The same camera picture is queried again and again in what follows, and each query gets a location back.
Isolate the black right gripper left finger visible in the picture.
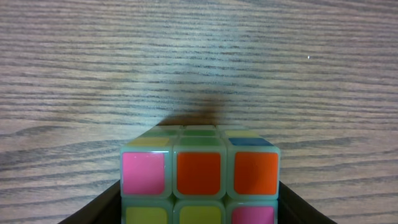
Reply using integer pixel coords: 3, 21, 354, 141
59, 181, 121, 224

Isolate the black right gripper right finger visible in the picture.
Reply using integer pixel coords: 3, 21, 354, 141
278, 182, 336, 224

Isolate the colourful puzzle cube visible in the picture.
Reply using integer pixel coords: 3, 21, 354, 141
120, 125, 280, 224

